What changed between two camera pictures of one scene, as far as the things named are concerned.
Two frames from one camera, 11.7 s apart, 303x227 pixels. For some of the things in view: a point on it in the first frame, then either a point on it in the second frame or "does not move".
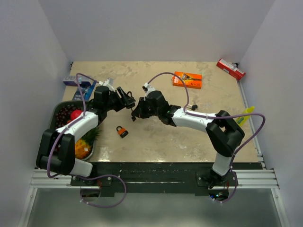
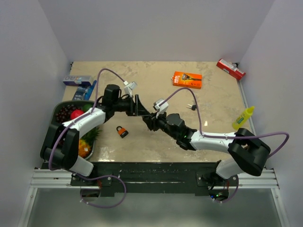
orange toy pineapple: (83, 145) does not move
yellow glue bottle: (242, 120) does not move
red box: (225, 65) does not move
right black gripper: (139, 111) → (152, 121)
